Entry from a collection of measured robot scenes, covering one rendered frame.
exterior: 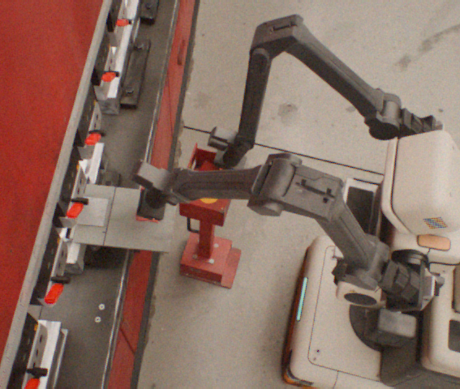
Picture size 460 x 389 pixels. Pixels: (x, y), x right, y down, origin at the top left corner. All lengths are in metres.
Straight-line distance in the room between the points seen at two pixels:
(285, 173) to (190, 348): 1.58
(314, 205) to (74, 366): 0.87
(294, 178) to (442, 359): 0.96
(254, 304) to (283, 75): 1.36
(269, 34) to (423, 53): 2.28
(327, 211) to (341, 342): 1.34
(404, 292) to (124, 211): 0.77
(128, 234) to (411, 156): 0.76
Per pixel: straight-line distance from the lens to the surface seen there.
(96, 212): 1.50
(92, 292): 1.56
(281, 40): 1.24
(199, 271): 2.38
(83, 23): 1.34
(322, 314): 2.19
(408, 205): 1.21
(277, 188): 0.89
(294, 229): 2.60
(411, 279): 1.26
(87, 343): 1.52
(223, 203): 1.74
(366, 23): 3.52
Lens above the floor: 2.34
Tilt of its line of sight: 62 degrees down
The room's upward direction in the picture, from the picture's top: 7 degrees clockwise
